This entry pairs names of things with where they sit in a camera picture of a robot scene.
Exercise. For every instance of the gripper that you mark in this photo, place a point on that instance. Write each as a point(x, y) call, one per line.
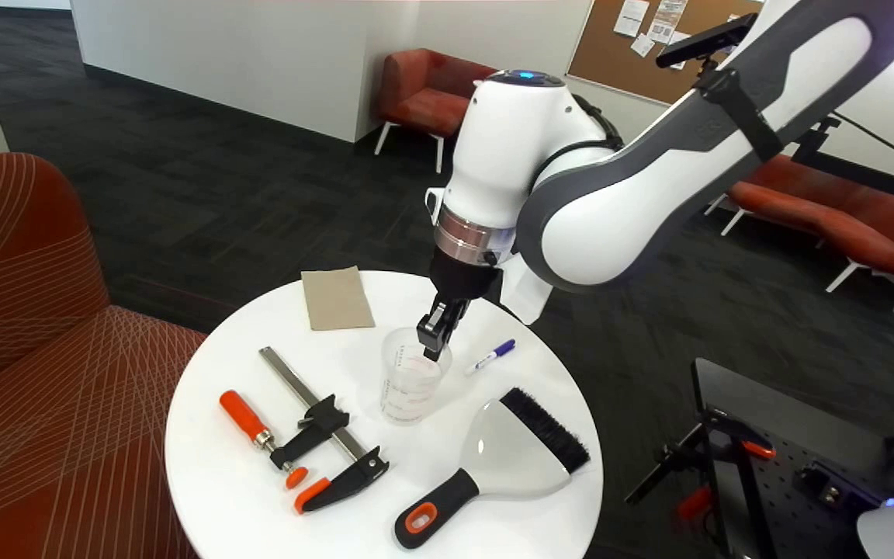
point(459, 278)

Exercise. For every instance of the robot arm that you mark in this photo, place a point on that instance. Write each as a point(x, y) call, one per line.
point(649, 194)

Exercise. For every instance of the white marker with blue cap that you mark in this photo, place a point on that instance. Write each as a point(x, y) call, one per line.
point(490, 357)

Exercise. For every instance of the clear plastic measuring cup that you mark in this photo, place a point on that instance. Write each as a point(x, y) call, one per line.
point(410, 388)

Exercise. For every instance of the brown paper napkin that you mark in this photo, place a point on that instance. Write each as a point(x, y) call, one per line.
point(336, 299)

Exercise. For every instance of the red chair with white legs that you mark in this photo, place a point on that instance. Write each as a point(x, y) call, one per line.
point(424, 97)

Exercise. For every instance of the cork notice board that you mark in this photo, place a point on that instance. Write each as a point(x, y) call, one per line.
point(602, 58)

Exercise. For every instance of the black and orange clamp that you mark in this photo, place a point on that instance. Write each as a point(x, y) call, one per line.
point(715, 454)

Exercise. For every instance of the pinned paper notes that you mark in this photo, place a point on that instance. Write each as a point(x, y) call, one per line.
point(663, 19)

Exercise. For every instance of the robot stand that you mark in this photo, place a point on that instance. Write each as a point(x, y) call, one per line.
point(796, 435)

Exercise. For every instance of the red bench with white legs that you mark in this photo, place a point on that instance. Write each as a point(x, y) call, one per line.
point(858, 221)

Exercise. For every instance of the black power box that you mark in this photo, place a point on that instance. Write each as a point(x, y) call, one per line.
point(835, 489)

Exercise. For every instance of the red patterned armchair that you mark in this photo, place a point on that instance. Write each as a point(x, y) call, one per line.
point(36, 373)

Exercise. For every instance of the camera on mount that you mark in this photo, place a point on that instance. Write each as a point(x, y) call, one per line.
point(707, 40)

